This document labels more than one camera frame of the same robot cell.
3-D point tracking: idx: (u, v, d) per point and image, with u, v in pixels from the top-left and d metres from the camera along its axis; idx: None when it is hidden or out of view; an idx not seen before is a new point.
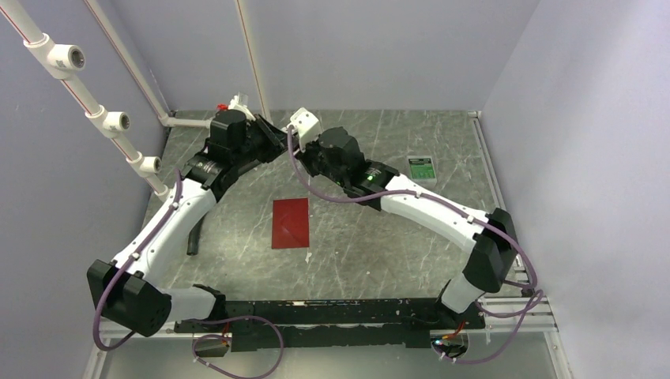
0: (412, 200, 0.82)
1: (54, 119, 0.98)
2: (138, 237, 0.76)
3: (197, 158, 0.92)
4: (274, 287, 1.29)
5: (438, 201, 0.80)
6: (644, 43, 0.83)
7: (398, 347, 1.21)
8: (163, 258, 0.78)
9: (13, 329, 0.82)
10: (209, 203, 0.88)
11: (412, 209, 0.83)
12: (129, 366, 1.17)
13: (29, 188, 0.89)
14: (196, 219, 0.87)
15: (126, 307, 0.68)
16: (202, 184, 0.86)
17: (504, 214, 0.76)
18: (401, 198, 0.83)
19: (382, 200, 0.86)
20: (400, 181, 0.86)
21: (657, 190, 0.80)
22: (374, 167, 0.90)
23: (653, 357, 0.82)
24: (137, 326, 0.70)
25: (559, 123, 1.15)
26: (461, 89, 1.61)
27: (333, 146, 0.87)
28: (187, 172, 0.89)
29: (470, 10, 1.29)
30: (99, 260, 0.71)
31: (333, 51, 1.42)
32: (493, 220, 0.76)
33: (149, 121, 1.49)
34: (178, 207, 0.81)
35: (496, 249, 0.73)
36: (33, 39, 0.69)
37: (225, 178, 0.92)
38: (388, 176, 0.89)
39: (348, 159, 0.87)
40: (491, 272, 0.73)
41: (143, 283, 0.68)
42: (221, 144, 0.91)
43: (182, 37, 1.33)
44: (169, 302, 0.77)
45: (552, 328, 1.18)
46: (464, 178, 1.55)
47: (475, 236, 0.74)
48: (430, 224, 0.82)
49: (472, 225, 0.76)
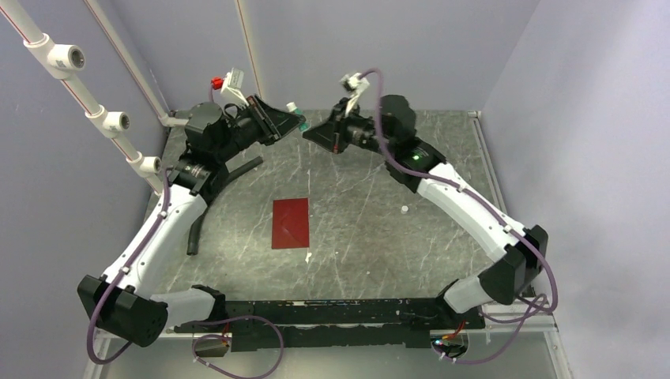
0: (453, 192, 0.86)
1: (54, 120, 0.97)
2: (128, 249, 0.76)
3: (183, 161, 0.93)
4: (274, 287, 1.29)
5: (476, 200, 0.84)
6: (645, 44, 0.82)
7: (398, 347, 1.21)
8: (156, 269, 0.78)
9: (13, 331, 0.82)
10: (199, 207, 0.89)
11: (450, 200, 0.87)
12: (129, 366, 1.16)
13: (29, 188, 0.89)
14: (186, 227, 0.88)
15: (121, 320, 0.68)
16: (191, 190, 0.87)
17: (543, 234, 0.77)
18: (442, 188, 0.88)
19: (422, 184, 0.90)
20: (445, 169, 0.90)
21: (656, 192, 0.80)
22: (423, 148, 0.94)
23: (653, 358, 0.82)
24: (133, 337, 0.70)
25: (560, 124, 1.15)
26: (461, 89, 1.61)
27: (389, 114, 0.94)
28: (175, 177, 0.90)
29: (471, 10, 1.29)
30: (91, 276, 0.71)
31: (333, 51, 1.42)
32: (529, 235, 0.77)
33: (149, 120, 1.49)
34: (166, 216, 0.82)
35: (523, 264, 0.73)
36: (33, 39, 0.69)
37: (215, 178, 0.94)
38: (434, 160, 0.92)
39: (400, 133, 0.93)
40: (511, 287, 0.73)
41: (135, 298, 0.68)
42: (202, 146, 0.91)
43: (182, 37, 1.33)
44: (165, 313, 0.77)
45: (552, 328, 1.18)
46: (464, 178, 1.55)
47: (506, 245, 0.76)
48: (461, 217, 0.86)
49: (506, 234, 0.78)
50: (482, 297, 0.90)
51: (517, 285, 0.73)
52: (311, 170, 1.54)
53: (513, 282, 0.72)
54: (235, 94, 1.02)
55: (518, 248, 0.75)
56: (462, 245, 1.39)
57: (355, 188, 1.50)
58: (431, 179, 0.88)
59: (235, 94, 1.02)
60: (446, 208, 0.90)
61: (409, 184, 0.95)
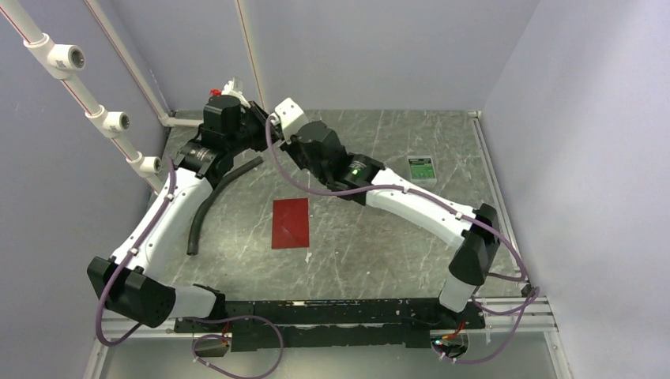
0: (400, 196, 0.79)
1: (54, 120, 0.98)
2: (136, 231, 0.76)
3: (190, 145, 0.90)
4: (274, 287, 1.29)
5: (424, 197, 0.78)
6: (645, 43, 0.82)
7: (398, 347, 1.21)
8: (163, 251, 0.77)
9: (13, 330, 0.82)
10: (205, 191, 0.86)
11: (399, 204, 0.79)
12: (129, 366, 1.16)
13: (29, 187, 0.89)
14: (194, 209, 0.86)
15: (130, 300, 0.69)
16: (197, 174, 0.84)
17: (490, 209, 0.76)
18: (388, 194, 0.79)
19: (368, 195, 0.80)
20: (386, 175, 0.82)
21: (656, 191, 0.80)
22: (359, 161, 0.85)
23: (653, 358, 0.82)
24: (143, 317, 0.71)
25: (560, 123, 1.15)
26: (461, 89, 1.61)
27: (311, 140, 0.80)
28: (181, 160, 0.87)
29: (470, 10, 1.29)
30: (99, 258, 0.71)
31: (332, 51, 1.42)
32: (480, 215, 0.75)
33: (149, 121, 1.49)
34: (172, 199, 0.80)
35: (483, 244, 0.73)
36: (33, 39, 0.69)
37: (221, 164, 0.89)
38: (373, 170, 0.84)
39: (329, 153, 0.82)
40: (477, 266, 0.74)
41: (144, 278, 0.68)
42: (216, 131, 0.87)
43: (182, 37, 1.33)
44: (172, 294, 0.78)
45: (552, 328, 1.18)
46: (464, 178, 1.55)
47: (464, 232, 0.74)
48: (414, 216, 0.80)
49: (461, 221, 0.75)
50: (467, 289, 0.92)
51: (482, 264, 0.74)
52: None
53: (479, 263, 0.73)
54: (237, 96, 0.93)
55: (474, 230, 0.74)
56: None
57: None
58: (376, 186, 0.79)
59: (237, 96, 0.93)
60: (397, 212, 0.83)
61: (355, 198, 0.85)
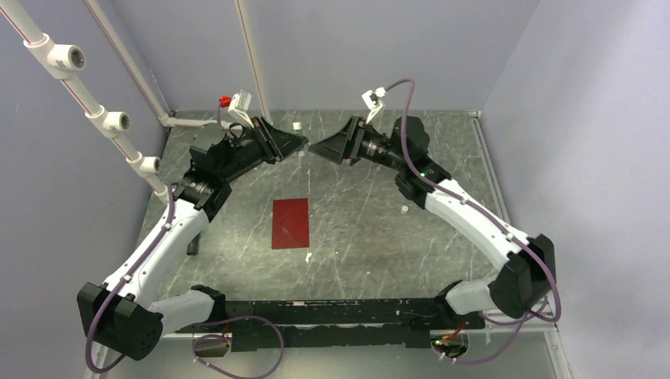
0: (456, 204, 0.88)
1: (53, 121, 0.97)
2: (130, 260, 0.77)
3: (187, 178, 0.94)
4: (275, 287, 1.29)
5: (480, 211, 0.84)
6: (646, 45, 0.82)
7: (398, 347, 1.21)
8: (156, 279, 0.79)
9: (13, 332, 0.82)
10: (200, 223, 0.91)
11: (455, 213, 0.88)
12: (128, 367, 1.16)
13: (29, 185, 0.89)
14: (188, 240, 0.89)
15: (118, 328, 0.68)
16: (195, 204, 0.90)
17: (548, 243, 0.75)
18: (446, 200, 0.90)
19: (429, 197, 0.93)
20: (451, 185, 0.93)
21: (654, 189, 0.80)
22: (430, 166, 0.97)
23: (653, 358, 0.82)
24: (130, 347, 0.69)
25: (561, 125, 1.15)
26: (461, 88, 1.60)
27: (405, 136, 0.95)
28: (181, 192, 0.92)
29: (469, 9, 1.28)
30: (90, 283, 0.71)
31: (333, 51, 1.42)
32: (534, 245, 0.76)
33: (149, 121, 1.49)
34: (170, 228, 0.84)
35: (528, 272, 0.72)
36: (33, 39, 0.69)
37: (219, 196, 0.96)
38: (440, 177, 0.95)
39: (415, 152, 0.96)
40: (518, 297, 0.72)
41: (134, 305, 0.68)
42: (206, 166, 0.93)
43: (182, 37, 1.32)
44: (160, 324, 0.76)
45: (552, 328, 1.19)
46: (464, 178, 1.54)
47: (509, 253, 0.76)
48: (464, 228, 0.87)
49: (510, 242, 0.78)
50: (486, 302, 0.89)
51: (524, 293, 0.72)
52: (311, 170, 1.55)
53: (521, 290, 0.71)
54: (242, 115, 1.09)
55: (521, 255, 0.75)
56: (462, 245, 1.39)
57: (355, 188, 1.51)
58: (438, 191, 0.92)
59: (241, 115, 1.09)
60: (453, 222, 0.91)
61: (417, 200, 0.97)
